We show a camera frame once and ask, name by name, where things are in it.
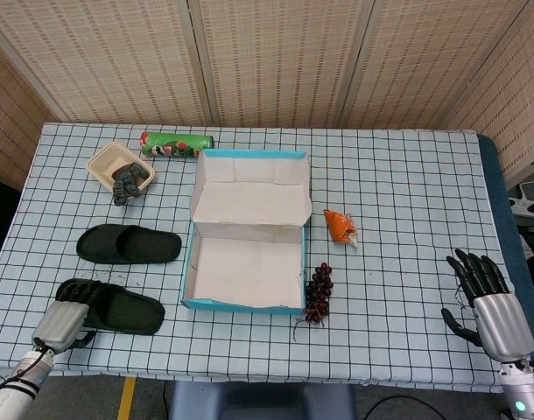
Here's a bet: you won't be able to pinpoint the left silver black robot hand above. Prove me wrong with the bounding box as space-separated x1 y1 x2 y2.
32 279 102 354

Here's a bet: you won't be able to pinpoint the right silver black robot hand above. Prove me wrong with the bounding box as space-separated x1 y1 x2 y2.
440 248 534 363

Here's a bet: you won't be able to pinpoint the black rubber slipper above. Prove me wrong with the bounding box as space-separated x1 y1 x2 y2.
55 278 166 337
75 223 183 265

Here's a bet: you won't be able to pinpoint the blue cardboard shoe box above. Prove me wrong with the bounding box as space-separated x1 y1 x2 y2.
180 148 313 315

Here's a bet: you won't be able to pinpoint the blue padded table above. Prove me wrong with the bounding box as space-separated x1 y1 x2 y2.
475 133 534 360

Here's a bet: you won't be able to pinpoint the white office chair base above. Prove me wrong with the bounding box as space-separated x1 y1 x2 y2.
507 181 534 220

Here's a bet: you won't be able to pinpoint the grey knitted gloves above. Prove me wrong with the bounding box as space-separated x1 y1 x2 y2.
110 163 149 207

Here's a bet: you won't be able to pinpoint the blue checked tablecloth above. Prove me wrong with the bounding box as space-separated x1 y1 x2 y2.
0 122 520 386

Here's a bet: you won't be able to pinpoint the beige paper food container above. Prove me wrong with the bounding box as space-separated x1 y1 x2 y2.
86 141 158 193

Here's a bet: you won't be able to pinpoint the dark red grape bunch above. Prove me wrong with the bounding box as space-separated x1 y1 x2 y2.
294 262 334 342

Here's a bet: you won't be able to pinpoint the orange crumpled snack bag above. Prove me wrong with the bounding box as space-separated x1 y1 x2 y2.
322 208 360 250

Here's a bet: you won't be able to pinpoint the green chips can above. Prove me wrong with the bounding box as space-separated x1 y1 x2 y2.
138 131 214 159

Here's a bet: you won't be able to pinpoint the woven bamboo folding screen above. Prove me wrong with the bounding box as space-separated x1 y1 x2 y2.
0 0 534 193

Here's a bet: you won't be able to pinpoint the black floor cable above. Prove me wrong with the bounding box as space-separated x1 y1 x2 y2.
365 395 509 420

